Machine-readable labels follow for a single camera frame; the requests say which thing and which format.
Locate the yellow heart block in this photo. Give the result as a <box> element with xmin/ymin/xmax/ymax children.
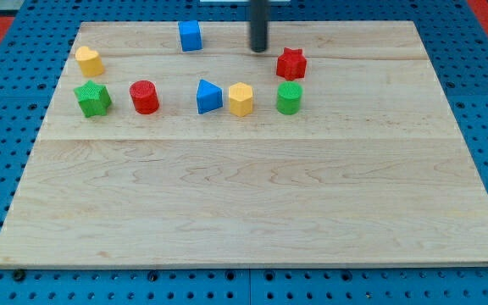
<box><xmin>75</xmin><ymin>46</ymin><xmax>104</xmax><ymax>77</ymax></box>

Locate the blue cube block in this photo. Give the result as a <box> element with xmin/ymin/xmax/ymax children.
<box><xmin>178</xmin><ymin>20</ymin><xmax>202</xmax><ymax>52</ymax></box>

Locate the yellow hexagon block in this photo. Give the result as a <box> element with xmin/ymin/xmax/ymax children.
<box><xmin>228</xmin><ymin>82</ymin><xmax>253</xmax><ymax>117</ymax></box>

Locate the blue triangle block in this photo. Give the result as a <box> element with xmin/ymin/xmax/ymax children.
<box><xmin>196</xmin><ymin>80</ymin><xmax>223</xmax><ymax>114</ymax></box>

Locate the green cylinder block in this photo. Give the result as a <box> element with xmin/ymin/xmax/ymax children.
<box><xmin>276</xmin><ymin>81</ymin><xmax>303</xmax><ymax>115</ymax></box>

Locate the green star block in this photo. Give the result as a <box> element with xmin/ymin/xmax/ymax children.
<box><xmin>74</xmin><ymin>80</ymin><xmax>112</xmax><ymax>118</ymax></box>

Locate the light wooden board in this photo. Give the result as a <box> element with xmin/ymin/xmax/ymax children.
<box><xmin>0</xmin><ymin>21</ymin><xmax>488</xmax><ymax>269</ymax></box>

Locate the red cylinder block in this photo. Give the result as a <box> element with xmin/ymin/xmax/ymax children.
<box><xmin>130</xmin><ymin>80</ymin><xmax>159</xmax><ymax>114</ymax></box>

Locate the red star block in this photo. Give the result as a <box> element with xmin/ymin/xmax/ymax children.
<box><xmin>275</xmin><ymin>47</ymin><xmax>307</xmax><ymax>80</ymax></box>

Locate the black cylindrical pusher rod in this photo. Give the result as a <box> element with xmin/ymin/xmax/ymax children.
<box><xmin>249</xmin><ymin>0</ymin><xmax>269</xmax><ymax>53</ymax></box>

